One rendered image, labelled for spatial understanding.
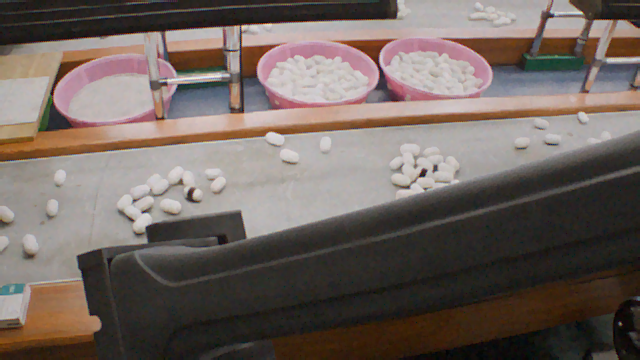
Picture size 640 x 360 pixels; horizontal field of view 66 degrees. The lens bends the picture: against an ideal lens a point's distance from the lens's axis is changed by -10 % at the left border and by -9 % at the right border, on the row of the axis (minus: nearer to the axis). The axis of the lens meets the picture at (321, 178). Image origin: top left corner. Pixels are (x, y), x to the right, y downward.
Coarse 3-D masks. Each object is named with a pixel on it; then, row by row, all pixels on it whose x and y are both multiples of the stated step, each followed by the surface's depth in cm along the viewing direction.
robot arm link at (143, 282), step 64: (448, 192) 20; (512, 192) 19; (576, 192) 18; (128, 256) 26; (192, 256) 25; (256, 256) 23; (320, 256) 22; (384, 256) 21; (448, 256) 20; (512, 256) 19; (576, 256) 18; (128, 320) 26; (192, 320) 24; (256, 320) 23; (320, 320) 22
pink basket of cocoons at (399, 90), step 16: (384, 48) 126; (400, 48) 131; (416, 48) 133; (432, 48) 133; (448, 48) 132; (464, 48) 130; (384, 64) 126; (480, 64) 127; (400, 80) 116; (400, 96) 120; (416, 96) 116; (432, 96) 114; (448, 96) 113; (464, 96) 114
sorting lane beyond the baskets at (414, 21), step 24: (408, 0) 157; (432, 0) 158; (456, 0) 160; (480, 0) 161; (504, 0) 163; (528, 0) 165; (288, 24) 140; (312, 24) 140; (336, 24) 141; (360, 24) 142; (384, 24) 143; (408, 24) 144; (432, 24) 145; (456, 24) 146; (480, 24) 148; (504, 24) 149; (528, 24) 151; (552, 24) 153; (576, 24) 154; (600, 24) 156; (624, 24) 158; (24, 48) 126; (48, 48) 126; (72, 48) 126
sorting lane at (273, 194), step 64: (384, 128) 108; (448, 128) 109; (512, 128) 111; (576, 128) 113; (0, 192) 88; (64, 192) 89; (128, 192) 90; (256, 192) 92; (320, 192) 93; (384, 192) 94; (0, 256) 78; (64, 256) 79
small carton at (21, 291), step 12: (12, 288) 69; (24, 288) 69; (0, 300) 67; (12, 300) 67; (24, 300) 68; (0, 312) 66; (12, 312) 66; (24, 312) 67; (0, 324) 65; (12, 324) 66
